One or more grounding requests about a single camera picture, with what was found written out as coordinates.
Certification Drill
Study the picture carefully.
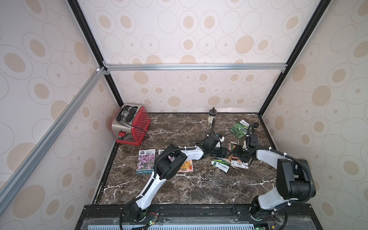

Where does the orange marigold seed packet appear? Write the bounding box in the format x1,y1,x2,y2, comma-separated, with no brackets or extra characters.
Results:
228,142,249,169

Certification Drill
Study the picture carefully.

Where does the small glass bottle black cap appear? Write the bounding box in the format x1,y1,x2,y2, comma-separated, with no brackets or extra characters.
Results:
208,107,217,125

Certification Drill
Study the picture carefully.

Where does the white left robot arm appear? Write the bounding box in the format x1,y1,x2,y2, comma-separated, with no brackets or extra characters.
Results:
121,133,228,222

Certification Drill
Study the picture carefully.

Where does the left aluminium frame bar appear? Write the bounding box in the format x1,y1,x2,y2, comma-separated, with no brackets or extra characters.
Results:
1,67,106,215

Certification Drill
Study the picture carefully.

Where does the horizontal aluminium frame bar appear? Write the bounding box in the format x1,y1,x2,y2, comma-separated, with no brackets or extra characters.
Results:
105,63,288,71

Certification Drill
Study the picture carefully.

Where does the pink sunflower shop seed packet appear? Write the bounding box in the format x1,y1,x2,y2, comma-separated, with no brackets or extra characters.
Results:
178,160,194,173

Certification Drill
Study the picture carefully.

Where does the red polka-dot toaster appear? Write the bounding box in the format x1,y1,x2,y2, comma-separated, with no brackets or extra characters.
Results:
111,104,150,146

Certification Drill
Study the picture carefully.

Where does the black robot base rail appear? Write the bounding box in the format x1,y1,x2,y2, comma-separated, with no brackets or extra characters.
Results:
76,204,322,230

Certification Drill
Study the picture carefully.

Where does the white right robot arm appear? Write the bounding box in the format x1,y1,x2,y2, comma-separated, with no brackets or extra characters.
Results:
231,134,316,215

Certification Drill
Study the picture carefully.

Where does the green gourd seed packet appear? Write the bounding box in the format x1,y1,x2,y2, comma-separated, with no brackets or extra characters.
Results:
211,158,231,173

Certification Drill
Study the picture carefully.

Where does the green vegetable seed packet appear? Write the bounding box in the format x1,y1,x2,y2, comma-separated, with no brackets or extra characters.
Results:
231,119,250,139

